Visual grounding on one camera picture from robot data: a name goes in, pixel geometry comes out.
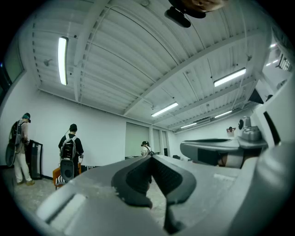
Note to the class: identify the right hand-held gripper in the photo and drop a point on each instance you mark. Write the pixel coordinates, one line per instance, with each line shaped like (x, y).
(252, 137)

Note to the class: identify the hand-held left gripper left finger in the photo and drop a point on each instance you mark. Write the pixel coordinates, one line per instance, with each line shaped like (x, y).
(133, 179)

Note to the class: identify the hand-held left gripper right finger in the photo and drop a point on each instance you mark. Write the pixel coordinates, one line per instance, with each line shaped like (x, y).
(172, 182)

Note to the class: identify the ceiling tube light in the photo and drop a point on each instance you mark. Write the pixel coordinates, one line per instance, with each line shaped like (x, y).
(62, 61)
(164, 109)
(223, 114)
(229, 77)
(188, 125)

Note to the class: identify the white roller blind window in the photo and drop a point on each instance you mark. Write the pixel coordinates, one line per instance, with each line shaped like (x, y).
(156, 140)
(137, 140)

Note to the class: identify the grey backpack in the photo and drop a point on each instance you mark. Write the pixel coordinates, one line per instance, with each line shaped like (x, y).
(68, 149)

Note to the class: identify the orange chair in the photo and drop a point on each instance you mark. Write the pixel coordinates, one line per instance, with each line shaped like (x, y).
(56, 175)

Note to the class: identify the black cabinet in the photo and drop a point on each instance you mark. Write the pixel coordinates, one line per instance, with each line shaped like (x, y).
(34, 159)

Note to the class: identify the black backpack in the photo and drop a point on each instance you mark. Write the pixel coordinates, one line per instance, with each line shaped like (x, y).
(12, 143)

